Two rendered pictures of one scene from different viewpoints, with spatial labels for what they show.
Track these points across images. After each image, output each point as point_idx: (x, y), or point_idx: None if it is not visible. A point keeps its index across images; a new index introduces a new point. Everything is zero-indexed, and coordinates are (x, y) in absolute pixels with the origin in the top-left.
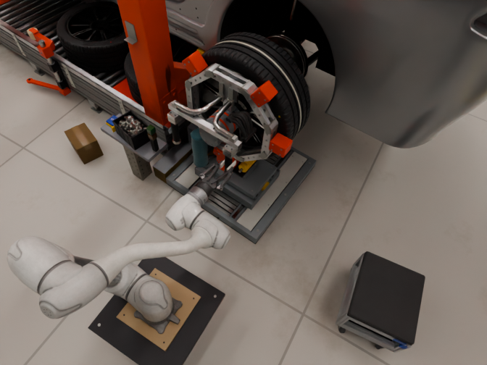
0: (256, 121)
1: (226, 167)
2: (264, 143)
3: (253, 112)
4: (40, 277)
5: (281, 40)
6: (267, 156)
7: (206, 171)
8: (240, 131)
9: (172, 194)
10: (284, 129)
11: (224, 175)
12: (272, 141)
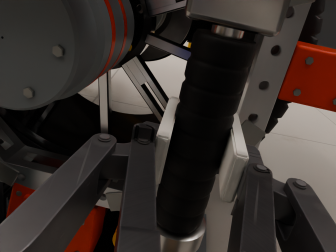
0: (176, 44)
1: (196, 167)
2: (262, 70)
3: (166, 7)
4: None
5: None
6: (261, 140)
7: (35, 212)
8: (105, 114)
9: None
10: (307, 22)
11: (273, 209)
12: (305, 46)
